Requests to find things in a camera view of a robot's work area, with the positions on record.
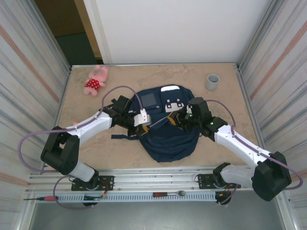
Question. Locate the pink plush toy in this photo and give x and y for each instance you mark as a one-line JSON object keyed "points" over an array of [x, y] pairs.
{"points": [[93, 83]]}

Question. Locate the aluminium frame rail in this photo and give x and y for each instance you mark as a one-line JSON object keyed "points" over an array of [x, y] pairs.
{"points": [[156, 178]]}

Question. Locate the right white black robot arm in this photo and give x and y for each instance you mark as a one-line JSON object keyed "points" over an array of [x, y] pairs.
{"points": [[239, 143]]}

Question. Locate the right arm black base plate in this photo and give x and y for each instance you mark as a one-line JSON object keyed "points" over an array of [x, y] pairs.
{"points": [[204, 179]]}

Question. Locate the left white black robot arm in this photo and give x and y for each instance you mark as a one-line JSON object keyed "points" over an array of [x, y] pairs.
{"points": [[91, 124]]}

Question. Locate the navy blue backpack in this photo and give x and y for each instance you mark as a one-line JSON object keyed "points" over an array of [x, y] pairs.
{"points": [[168, 148]]}

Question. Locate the grey cup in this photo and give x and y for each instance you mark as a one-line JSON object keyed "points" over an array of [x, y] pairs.
{"points": [[212, 83]]}

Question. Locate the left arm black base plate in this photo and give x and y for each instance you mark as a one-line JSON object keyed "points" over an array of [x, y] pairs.
{"points": [[108, 179]]}

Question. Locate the corrugated side panel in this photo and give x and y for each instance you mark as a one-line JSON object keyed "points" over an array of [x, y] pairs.
{"points": [[283, 95], [24, 95]]}

